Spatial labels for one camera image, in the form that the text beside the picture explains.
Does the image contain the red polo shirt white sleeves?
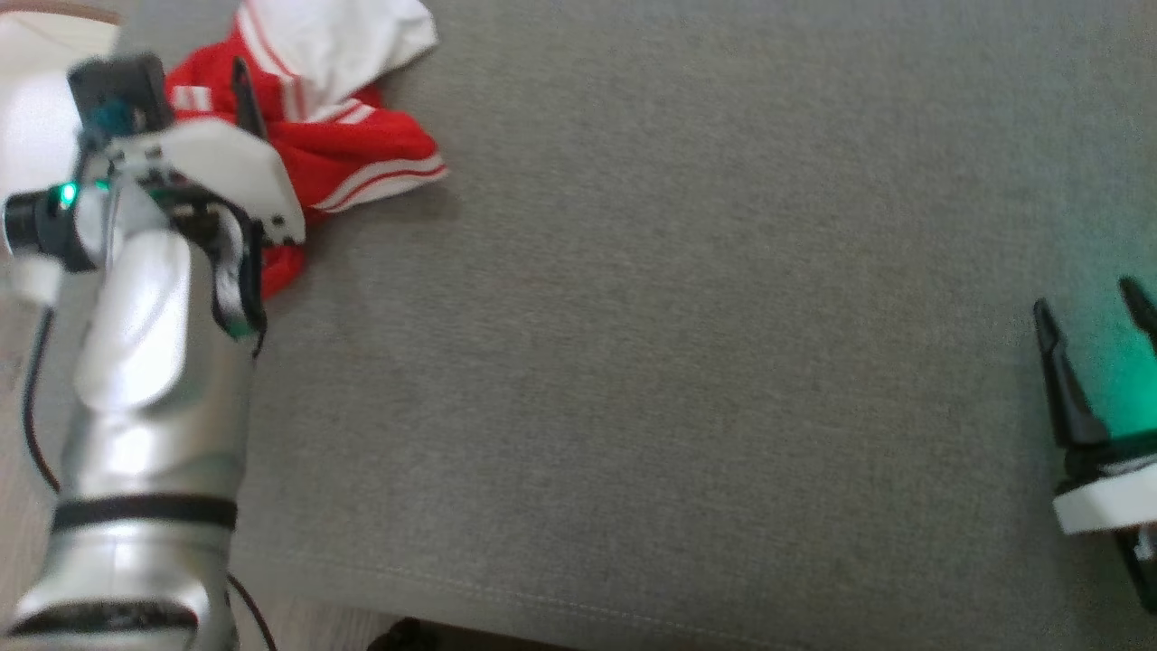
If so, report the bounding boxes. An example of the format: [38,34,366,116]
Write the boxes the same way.
[165,0,449,301]

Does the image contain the white cable tag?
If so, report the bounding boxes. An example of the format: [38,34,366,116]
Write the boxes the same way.
[0,257,66,305]

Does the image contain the grey fabric sofa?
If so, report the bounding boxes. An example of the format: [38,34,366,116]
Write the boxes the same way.
[118,0,1157,651]

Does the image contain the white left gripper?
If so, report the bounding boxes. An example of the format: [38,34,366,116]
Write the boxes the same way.
[113,57,306,245]

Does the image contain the white round container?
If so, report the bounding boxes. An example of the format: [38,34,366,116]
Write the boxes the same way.
[0,0,124,202]

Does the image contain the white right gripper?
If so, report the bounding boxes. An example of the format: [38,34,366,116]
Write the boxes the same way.
[1033,278,1157,534]

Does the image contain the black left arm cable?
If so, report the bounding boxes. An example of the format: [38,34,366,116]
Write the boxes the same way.
[22,306,62,496]

